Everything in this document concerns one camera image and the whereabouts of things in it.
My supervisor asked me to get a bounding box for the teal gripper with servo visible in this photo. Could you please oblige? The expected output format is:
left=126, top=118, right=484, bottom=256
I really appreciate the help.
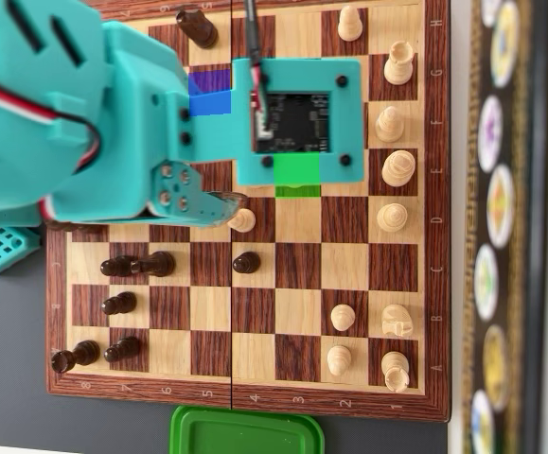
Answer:
left=41, top=21, right=250, bottom=230

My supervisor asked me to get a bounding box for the dark wooden knight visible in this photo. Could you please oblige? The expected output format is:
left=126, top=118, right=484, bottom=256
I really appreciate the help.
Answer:
left=175, top=9, right=219, bottom=50
left=130, top=250, right=176, bottom=278

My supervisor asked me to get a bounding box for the light wooden pawn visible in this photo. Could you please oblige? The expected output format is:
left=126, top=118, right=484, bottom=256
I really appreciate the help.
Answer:
left=228, top=207, right=257, bottom=233
left=330, top=304, right=356, bottom=332
left=338, top=5, right=364, bottom=43
left=327, top=344, right=353, bottom=378

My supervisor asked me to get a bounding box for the dark wooden pawn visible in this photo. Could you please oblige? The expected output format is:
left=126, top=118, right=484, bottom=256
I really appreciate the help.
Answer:
left=232, top=252, right=261, bottom=274
left=103, top=336, right=141, bottom=364
left=100, top=254, right=137, bottom=278
left=101, top=291, right=137, bottom=316

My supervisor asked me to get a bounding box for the wooden folding chessboard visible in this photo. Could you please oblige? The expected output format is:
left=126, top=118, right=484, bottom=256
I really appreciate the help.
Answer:
left=44, top=0, right=452, bottom=424

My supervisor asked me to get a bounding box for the dark wooden rook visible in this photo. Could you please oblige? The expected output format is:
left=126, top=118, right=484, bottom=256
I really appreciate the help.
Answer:
left=50, top=340, right=101, bottom=374

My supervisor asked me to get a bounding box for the light wooden queen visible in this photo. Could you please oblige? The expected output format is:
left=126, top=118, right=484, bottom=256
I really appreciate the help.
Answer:
left=377, top=202, right=409, bottom=233

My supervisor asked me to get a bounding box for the light wooden king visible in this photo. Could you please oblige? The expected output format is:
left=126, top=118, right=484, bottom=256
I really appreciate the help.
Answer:
left=380, top=149, right=416, bottom=188

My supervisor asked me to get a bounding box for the light wooden bishop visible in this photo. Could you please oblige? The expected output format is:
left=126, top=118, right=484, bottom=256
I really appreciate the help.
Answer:
left=376, top=106, right=404, bottom=145

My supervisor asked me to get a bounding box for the dark grey table mat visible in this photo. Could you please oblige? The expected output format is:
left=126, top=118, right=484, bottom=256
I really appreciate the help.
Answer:
left=0, top=264, right=450, bottom=454

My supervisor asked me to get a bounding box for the green plastic container lid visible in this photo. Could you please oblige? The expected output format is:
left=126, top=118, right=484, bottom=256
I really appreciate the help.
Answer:
left=168, top=404, right=326, bottom=454

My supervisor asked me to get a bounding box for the light wooden knight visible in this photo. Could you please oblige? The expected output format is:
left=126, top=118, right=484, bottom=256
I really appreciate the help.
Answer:
left=380, top=304, right=415, bottom=338

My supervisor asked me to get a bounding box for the light wooden rook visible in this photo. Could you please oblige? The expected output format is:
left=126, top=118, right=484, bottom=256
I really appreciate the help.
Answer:
left=383, top=41, right=415, bottom=86
left=380, top=352, right=411, bottom=393

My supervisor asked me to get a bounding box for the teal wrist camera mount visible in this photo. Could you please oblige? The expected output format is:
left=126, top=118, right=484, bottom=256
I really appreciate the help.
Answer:
left=167, top=56, right=365, bottom=186

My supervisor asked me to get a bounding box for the black camera cable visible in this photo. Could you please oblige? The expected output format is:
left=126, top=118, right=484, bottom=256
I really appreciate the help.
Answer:
left=242, top=0, right=271, bottom=141

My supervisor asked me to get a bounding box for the red white black servo cable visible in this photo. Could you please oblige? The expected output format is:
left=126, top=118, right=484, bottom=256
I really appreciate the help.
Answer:
left=0, top=78, right=102, bottom=166

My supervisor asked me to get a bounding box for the black ornate medallion frame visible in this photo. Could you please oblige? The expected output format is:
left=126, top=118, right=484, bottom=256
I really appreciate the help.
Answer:
left=457, top=0, right=548, bottom=454

